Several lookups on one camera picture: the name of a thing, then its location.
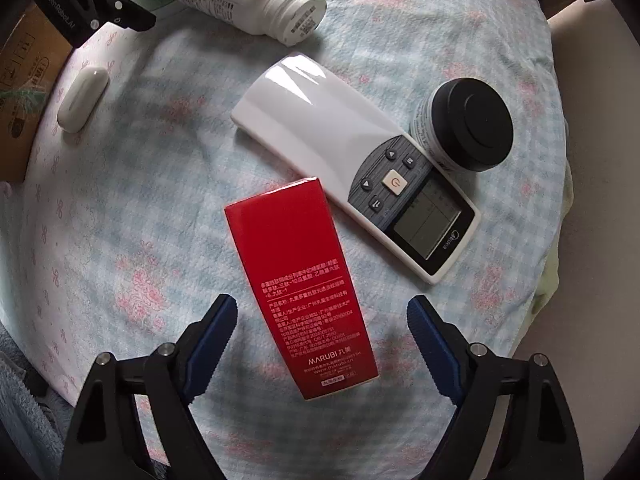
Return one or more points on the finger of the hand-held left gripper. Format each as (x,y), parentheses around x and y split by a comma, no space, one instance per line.
(131,12)

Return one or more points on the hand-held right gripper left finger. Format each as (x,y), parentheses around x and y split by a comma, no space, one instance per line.
(212,345)

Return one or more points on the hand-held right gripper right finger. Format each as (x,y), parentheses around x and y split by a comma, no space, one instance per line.
(432,345)

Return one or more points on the red carton box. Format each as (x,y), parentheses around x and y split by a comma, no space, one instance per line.
(295,260)

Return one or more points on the brown cardboard box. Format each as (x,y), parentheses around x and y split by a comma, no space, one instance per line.
(25,85)

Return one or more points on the small white oval case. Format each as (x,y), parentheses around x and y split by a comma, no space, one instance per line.
(82,97)

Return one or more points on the pale yellow-green cloth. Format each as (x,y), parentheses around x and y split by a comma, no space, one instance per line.
(557,270)

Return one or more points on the blue checkered floral blanket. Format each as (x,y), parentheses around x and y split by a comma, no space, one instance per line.
(150,185)

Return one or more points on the grey towel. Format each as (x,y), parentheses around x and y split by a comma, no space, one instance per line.
(22,410)

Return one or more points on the white remote control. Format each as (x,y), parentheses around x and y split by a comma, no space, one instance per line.
(310,110)

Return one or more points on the black lid jar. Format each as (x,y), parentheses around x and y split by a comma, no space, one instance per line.
(472,120)

